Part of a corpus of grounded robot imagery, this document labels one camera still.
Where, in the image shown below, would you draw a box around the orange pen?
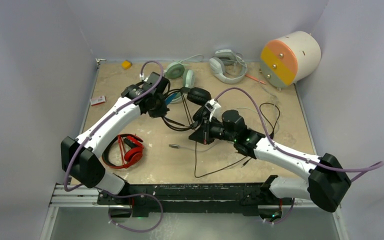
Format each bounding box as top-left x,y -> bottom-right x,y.
244,74 -> 267,85

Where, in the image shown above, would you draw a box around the black headphone cable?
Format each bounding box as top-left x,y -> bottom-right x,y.
178,96 -> 282,179

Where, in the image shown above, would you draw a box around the red white small card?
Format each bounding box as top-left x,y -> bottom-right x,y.
89,95 -> 107,106

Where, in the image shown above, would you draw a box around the white grey headphones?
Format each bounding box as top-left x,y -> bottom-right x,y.
208,49 -> 248,85

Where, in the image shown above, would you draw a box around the red headphones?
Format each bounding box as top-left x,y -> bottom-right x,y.
101,133 -> 144,170

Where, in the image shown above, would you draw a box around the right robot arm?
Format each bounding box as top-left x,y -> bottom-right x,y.
188,107 -> 352,213

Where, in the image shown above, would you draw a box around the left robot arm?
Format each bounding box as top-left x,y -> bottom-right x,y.
60,72 -> 170,205

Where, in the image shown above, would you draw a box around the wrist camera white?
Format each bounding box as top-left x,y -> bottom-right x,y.
204,99 -> 222,122
139,74 -> 150,83

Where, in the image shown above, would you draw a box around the mint green headphones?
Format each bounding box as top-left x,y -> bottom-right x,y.
163,62 -> 196,104

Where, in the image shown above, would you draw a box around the yellow small block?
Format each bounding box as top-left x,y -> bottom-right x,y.
120,60 -> 133,70

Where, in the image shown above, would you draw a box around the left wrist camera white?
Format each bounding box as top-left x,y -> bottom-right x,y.
139,74 -> 150,83

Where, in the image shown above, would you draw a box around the black blue headphones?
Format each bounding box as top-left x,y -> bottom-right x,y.
162,87 -> 212,132

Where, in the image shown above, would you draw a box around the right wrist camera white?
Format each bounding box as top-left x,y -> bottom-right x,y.
204,99 -> 222,122

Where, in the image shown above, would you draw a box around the round pastel drawer cabinet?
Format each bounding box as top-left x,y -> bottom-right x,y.
260,31 -> 322,89

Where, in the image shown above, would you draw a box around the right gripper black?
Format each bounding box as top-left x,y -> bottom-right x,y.
189,117 -> 237,147

